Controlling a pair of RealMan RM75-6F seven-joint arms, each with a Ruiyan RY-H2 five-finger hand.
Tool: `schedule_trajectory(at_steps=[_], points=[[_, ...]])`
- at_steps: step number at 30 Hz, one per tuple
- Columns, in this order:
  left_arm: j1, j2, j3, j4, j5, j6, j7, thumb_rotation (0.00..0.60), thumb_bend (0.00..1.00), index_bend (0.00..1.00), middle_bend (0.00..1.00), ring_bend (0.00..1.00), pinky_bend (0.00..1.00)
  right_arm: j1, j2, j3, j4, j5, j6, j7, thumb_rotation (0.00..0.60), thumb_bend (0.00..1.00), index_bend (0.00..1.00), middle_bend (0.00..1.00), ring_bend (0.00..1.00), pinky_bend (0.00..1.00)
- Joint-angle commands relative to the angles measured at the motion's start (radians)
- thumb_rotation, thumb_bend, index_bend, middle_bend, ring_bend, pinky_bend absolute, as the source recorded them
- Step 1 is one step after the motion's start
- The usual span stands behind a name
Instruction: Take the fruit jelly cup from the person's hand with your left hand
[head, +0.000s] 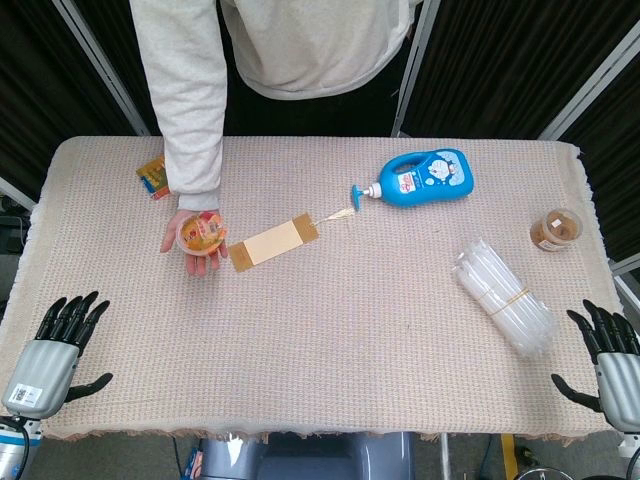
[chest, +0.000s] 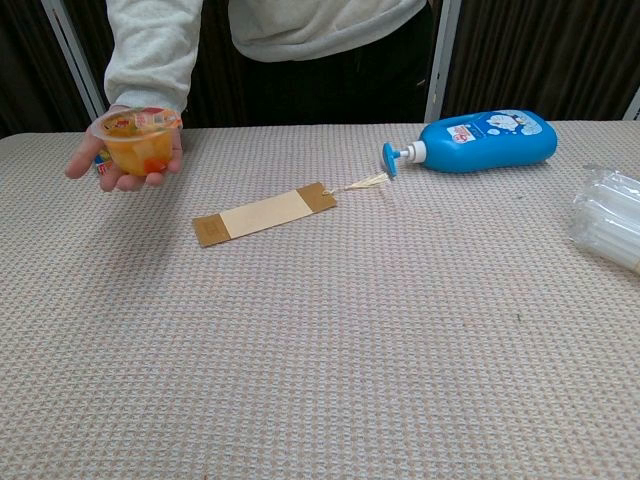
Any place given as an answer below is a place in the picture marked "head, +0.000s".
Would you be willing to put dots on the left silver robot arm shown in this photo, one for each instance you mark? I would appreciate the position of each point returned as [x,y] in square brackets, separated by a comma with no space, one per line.
[10,450]

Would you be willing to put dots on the right black grey robot hand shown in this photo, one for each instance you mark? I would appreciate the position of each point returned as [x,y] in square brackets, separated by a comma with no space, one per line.
[620,385]

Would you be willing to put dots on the brown snack plastic cup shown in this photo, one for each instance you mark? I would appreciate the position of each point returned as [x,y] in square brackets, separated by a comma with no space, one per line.
[556,230]

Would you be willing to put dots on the person's bare hand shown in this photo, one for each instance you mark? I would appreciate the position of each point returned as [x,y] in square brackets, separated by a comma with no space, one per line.
[171,230]

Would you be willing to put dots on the orange yellow snack packet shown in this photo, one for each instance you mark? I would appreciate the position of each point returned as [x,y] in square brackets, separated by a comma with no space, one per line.
[152,179]

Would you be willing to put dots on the orange fruit jelly cup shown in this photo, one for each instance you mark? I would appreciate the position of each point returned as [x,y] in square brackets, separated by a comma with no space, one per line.
[201,234]

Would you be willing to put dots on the blue printed package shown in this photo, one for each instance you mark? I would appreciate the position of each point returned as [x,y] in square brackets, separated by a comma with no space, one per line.
[195,460]

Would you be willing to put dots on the person's torso grey sweatshirt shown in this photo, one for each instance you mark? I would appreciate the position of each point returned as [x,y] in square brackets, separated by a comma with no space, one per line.
[315,45]

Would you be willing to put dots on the beige woven tablecloth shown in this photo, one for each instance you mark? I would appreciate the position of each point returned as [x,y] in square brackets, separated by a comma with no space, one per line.
[320,340]

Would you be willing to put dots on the black pleated curtain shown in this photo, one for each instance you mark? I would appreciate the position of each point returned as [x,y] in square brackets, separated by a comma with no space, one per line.
[40,90]
[500,55]

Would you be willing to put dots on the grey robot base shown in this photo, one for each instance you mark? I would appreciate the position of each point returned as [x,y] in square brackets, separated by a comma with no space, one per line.
[320,457]

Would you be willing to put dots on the brown cream tasselled bookmark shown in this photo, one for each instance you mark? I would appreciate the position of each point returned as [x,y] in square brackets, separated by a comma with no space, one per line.
[272,242]

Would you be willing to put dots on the aluminium frame post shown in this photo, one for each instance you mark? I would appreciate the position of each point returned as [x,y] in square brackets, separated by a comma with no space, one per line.
[102,65]
[590,85]
[412,75]

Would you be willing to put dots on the blue pump lotion bottle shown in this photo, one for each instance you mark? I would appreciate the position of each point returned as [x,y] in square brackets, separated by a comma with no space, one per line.
[425,177]

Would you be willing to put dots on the left black grey robot hand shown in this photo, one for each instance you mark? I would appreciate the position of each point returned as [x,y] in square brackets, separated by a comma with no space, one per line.
[45,370]

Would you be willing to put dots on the clear plastic straw bundle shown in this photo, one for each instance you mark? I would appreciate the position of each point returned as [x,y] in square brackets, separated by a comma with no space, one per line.
[505,297]

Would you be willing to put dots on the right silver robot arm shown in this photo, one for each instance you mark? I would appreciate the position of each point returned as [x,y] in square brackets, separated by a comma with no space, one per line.
[631,444]

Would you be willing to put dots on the person's grey sleeved forearm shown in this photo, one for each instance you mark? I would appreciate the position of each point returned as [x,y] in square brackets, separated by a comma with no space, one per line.
[187,100]

